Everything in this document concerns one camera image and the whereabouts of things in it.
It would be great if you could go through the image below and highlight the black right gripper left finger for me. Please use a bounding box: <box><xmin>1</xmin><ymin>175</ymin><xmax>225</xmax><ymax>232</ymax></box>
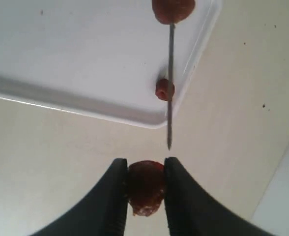
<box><xmin>33</xmin><ymin>158</ymin><xmax>128</xmax><ymax>236</ymax></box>

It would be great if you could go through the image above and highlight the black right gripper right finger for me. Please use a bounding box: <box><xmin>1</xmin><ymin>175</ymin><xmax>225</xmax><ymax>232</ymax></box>
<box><xmin>164</xmin><ymin>157</ymin><xmax>270</xmax><ymax>236</ymax></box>

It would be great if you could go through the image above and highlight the thin metal skewer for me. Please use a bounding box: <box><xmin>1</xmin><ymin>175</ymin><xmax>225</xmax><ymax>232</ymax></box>
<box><xmin>167</xmin><ymin>23</ymin><xmax>175</xmax><ymax>150</ymax></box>

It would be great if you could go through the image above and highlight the white plastic tray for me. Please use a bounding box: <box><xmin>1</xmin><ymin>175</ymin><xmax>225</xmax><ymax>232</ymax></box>
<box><xmin>0</xmin><ymin>0</ymin><xmax>223</xmax><ymax>130</ymax></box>

